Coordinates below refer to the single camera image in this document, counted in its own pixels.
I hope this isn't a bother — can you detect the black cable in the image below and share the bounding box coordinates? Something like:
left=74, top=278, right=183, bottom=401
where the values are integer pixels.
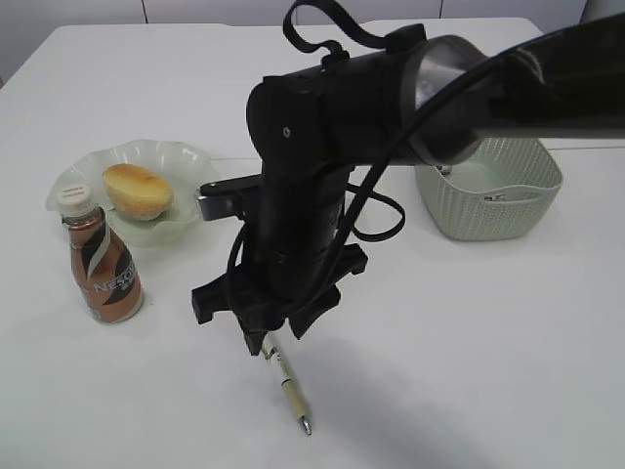
left=227, top=0, right=519, bottom=314

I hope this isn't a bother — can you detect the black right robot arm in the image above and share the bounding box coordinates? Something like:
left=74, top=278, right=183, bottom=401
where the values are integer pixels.
left=191, top=1, right=624, bottom=355

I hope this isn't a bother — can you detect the cream barrel pen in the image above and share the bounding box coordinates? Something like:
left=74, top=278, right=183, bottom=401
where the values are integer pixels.
left=262, top=333, right=313, bottom=437

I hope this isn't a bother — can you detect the pale green woven basket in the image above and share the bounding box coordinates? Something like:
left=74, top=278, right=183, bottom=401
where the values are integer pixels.
left=415, top=138, right=563, bottom=241

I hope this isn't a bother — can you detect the pale green wavy plate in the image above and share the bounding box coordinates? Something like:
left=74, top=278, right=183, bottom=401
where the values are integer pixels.
left=45, top=140, right=220, bottom=247

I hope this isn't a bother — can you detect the brown coffee bottle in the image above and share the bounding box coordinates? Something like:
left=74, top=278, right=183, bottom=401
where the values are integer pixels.
left=56, top=184, right=144, bottom=323

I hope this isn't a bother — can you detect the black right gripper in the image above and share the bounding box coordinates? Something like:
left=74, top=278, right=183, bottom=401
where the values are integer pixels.
left=191, top=51, right=410, bottom=356

